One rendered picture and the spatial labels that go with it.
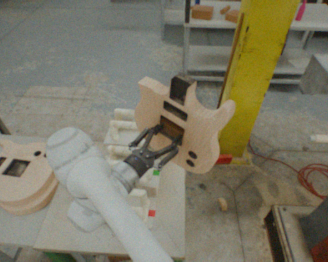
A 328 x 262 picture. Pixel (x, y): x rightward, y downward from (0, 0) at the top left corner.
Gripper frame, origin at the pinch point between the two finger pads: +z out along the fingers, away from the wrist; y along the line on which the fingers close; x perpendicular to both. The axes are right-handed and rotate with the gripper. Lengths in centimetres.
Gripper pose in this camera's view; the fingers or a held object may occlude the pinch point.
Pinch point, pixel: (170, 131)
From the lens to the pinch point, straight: 83.7
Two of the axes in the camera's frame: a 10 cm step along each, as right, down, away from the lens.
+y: 7.9, 5.2, -3.4
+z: 6.1, -5.9, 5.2
